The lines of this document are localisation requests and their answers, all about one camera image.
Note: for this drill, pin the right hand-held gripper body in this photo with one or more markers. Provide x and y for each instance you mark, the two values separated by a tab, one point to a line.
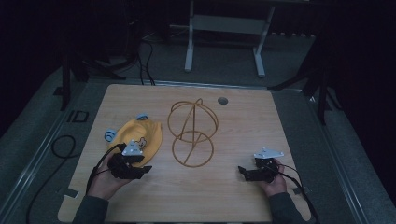
263	172

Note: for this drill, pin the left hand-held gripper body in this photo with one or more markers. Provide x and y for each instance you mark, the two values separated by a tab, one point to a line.
124	166

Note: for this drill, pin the person's right hand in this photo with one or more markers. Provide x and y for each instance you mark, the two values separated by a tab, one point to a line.
275	185

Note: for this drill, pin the person's left hand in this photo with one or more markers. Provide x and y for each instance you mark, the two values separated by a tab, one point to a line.
104	182

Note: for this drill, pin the grey tape piece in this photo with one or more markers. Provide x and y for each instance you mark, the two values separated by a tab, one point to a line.
303	189

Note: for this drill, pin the black metal stand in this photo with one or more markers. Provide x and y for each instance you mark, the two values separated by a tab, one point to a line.
320	84
67	74

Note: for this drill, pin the white metal desk frame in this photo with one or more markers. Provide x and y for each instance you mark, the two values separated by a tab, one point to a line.
224	24

